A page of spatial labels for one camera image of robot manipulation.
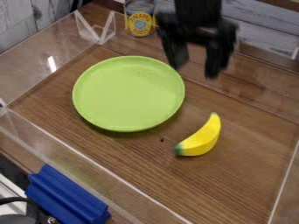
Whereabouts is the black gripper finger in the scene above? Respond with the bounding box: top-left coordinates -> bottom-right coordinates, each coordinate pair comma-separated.
204,42 -> 234,79
158,31 -> 189,70

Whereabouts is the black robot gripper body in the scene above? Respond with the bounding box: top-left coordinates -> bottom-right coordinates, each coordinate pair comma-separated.
153,0 -> 238,49

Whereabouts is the yellow toy banana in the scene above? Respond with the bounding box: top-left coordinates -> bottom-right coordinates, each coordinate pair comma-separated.
173,113 -> 221,157

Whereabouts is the green round plate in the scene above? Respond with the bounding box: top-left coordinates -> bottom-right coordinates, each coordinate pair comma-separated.
72,56 -> 185,132

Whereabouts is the yellow labelled tin can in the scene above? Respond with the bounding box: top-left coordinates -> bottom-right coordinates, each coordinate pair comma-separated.
124,0 -> 154,38

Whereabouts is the blue plastic clamp block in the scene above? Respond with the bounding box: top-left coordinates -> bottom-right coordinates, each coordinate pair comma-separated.
25,164 -> 110,224

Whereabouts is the clear acrylic enclosure wall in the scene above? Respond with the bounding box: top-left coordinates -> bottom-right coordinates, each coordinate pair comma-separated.
0,5 -> 299,224

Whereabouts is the black cable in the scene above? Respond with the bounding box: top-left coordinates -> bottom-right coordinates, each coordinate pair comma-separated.
0,197 -> 40,224

